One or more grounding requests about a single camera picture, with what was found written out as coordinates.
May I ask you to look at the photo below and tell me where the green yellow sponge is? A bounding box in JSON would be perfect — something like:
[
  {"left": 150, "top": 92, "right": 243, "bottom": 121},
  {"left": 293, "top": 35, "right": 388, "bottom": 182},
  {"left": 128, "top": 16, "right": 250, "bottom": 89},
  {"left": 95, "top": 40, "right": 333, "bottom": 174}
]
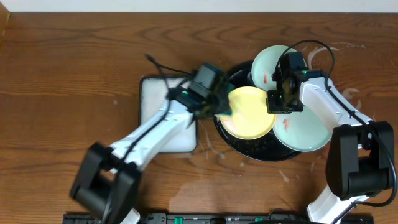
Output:
[{"left": 215, "top": 108, "right": 232, "bottom": 118}]

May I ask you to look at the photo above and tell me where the yellow plate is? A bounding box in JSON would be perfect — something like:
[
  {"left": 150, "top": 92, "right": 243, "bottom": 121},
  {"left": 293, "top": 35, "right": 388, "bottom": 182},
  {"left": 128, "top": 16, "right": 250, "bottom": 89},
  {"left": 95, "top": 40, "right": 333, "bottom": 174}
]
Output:
[{"left": 219, "top": 86, "right": 276, "bottom": 140}]

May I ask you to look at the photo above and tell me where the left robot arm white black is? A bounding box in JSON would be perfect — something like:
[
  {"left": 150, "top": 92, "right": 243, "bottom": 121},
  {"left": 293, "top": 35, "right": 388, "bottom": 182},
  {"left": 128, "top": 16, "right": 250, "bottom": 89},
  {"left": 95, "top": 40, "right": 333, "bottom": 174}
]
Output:
[{"left": 70, "top": 81, "right": 234, "bottom": 223}]

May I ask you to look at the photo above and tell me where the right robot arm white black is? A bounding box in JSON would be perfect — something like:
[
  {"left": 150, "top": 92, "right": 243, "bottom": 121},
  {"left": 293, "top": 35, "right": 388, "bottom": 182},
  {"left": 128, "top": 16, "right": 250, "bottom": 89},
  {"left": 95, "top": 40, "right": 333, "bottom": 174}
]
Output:
[{"left": 267, "top": 68, "right": 397, "bottom": 223}]

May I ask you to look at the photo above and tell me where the round black tray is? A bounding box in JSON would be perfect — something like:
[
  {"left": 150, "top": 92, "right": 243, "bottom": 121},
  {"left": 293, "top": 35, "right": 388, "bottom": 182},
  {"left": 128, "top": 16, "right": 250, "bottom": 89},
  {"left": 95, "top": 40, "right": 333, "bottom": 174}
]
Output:
[{"left": 213, "top": 60, "right": 300, "bottom": 162}]

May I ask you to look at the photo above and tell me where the mint green plate far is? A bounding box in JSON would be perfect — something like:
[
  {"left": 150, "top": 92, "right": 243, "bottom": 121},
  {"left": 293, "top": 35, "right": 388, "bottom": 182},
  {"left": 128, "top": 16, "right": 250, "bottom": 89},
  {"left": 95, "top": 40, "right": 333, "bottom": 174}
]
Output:
[{"left": 251, "top": 45, "right": 288, "bottom": 91}]

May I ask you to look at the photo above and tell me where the mint green plate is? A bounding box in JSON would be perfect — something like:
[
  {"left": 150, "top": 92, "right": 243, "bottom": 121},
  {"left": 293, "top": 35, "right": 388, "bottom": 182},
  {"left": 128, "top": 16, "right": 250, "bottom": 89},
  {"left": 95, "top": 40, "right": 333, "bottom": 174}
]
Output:
[
  {"left": 251, "top": 45, "right": 288, "bottom": 91},
  {"left": 273, "top": 106, "right": 331, "bottom": 152}
]

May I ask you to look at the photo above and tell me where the mint green plate near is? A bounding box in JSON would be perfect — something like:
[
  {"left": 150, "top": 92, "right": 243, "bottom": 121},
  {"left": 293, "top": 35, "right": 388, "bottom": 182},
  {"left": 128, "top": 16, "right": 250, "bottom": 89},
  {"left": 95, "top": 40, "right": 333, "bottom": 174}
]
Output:
[{"left": 273, "top": 106, "right": 331, "bottom": 152}]

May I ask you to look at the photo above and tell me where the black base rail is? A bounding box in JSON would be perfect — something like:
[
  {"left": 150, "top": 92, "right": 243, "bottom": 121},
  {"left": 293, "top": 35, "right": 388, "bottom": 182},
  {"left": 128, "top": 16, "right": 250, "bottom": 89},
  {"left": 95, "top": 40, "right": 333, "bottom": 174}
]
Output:
[{"left": 62, "top": 210, "right": 375, "bottom": 224}]

